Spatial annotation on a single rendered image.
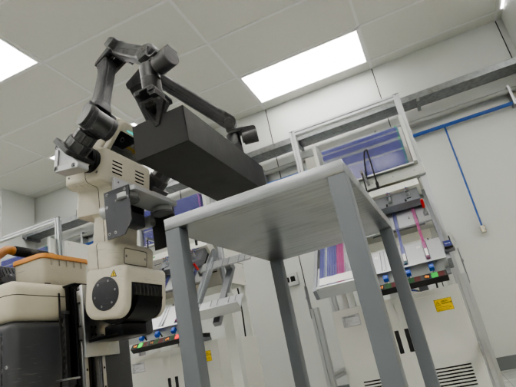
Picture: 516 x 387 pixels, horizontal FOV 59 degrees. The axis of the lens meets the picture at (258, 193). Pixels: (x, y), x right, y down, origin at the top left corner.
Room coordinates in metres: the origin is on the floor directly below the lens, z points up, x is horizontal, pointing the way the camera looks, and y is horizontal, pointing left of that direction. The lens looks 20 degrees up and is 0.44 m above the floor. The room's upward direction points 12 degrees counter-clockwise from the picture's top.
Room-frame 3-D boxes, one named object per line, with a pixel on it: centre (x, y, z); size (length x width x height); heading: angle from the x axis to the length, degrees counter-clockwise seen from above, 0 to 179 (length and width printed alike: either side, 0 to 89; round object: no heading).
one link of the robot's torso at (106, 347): (1.59, 0.51, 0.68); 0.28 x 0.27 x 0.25; 160
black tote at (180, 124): (1.39, 0.14, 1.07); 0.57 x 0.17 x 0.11; 161
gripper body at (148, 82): (1.12, 0.24, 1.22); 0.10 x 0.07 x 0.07; 161
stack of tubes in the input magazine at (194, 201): (3.26, 0.65, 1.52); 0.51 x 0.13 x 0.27; 71
